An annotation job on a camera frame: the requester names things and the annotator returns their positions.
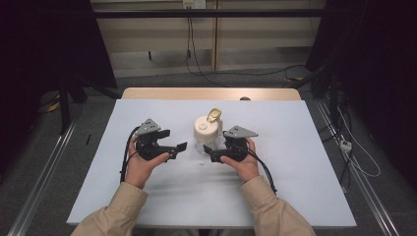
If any black horizontal metal bar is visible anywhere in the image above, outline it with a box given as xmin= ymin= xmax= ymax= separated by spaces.
xmin=91 ymin=9 xmax=328 ymax=19

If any hand-held gripper black cable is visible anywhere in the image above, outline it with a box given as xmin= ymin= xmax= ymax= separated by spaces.
xmin=244 ymin=147 xmax=278 ymax=195
xmin=119 ymin=126 xmax=141 ymax=184

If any wooden table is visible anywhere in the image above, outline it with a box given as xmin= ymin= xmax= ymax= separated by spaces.
xmin=121 ymin=87 xmax=302 ymax=101

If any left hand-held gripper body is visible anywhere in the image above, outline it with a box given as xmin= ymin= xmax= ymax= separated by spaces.
xmin=134 ymin=118 xmax=180 ymax=162

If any clear bottle with cream lid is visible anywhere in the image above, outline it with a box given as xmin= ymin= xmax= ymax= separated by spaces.
xmin=193 ymin=107 xmax=224 ymax=155

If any black hanging cable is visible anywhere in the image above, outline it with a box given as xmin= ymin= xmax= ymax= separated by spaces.
xmin=185 ymin=8 xmax=228 ymax=89

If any person's right hand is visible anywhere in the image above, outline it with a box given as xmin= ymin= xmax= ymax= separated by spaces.
xmin=219 ymin=137 xmax=261 ymax=184

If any right hand-held gripper black cable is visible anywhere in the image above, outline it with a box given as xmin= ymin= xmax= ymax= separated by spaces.
xmin=244 ymin=147 xmax=278 ymax=195

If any white table cover board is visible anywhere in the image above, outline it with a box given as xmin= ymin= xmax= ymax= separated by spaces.
xmin=66 ymin=98 xmax=358 ymax=229

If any white wall socket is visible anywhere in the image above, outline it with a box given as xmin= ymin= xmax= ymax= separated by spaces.
xmin=182 ymin=0 xmax=207 ymax=10

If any aluminium floor rail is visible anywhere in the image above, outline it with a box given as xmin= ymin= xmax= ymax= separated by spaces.
xmin=314 ymin=99 xmax=401 ymax=236
xmin=6 ymin=120 xmax=79 ymax=236

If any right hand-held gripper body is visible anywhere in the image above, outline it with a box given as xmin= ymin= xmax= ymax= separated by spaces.
xmin=209 ymin=125 xmax=260 ymax=164

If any left hand-held gripper black cable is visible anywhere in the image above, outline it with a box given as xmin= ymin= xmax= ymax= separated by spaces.
xmin=119 ymin=126 xmax=141 ymax=184

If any black floor cable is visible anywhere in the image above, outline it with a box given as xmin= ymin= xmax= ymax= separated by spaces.
xmin=196 ymin=64 xmax=309 ymax=78

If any black curtain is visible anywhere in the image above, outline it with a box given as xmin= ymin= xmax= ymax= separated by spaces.
xmin=306 ymin=0 xmax=417 ymax=190
xmin=0 ymin=0 xmax=118 ymax=171

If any person's left hand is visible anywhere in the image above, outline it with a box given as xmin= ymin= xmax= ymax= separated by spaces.
xmin=124 ymin=134 xmax=171 ymax=191

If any white cable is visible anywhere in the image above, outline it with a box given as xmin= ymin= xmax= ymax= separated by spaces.
xmin=336 ymin=107 xmax=382 ymax=179

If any black metal stand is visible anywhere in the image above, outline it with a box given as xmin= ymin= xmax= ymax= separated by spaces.
xmin=56 ymin=73 xmax=120 ymax=136

